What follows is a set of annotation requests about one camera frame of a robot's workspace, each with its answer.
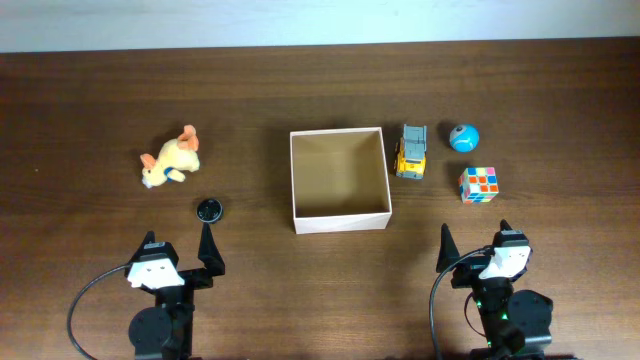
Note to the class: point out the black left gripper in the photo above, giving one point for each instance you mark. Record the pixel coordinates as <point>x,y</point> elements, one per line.
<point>212,260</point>

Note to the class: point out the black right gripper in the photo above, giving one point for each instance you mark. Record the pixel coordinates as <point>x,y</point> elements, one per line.
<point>465,275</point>

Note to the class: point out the colourful puzzle cube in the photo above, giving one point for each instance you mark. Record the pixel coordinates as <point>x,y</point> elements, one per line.
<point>478,185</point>

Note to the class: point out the yellow grey toy truck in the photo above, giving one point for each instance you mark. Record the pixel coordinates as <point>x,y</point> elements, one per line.
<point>411,153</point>

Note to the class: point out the pink cardboard box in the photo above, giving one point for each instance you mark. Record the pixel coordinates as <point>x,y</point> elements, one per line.
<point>339,180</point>

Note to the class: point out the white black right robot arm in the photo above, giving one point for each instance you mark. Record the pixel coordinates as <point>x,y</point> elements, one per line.
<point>516,324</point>

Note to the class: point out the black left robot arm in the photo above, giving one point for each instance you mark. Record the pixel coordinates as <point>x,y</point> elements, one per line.
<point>165,330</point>

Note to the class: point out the black round puck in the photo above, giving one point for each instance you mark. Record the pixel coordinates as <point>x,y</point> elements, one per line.
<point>210,211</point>

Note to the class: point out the yellow plush bunny toy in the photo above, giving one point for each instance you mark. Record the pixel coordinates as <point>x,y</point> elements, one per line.
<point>175,157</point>

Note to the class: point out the blue white ball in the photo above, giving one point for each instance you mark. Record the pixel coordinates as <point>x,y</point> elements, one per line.
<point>464,138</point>

